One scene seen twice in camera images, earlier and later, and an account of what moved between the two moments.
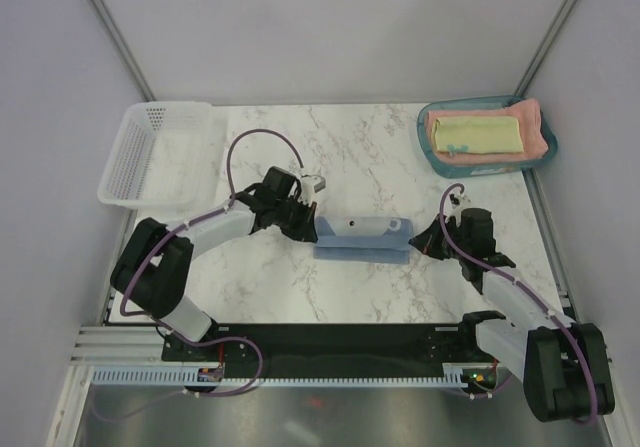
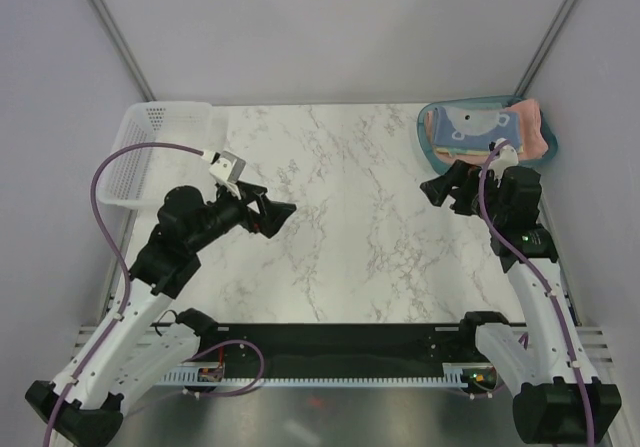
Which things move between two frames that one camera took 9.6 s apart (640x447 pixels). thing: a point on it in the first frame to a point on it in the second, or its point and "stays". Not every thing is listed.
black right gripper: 426,242 to 460,174
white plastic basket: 161,157 stays
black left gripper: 305,228 to 271,216
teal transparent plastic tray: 480,168 stays
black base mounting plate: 329,349 stays
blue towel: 374,239 to 475,127
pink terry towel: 534,136 stays
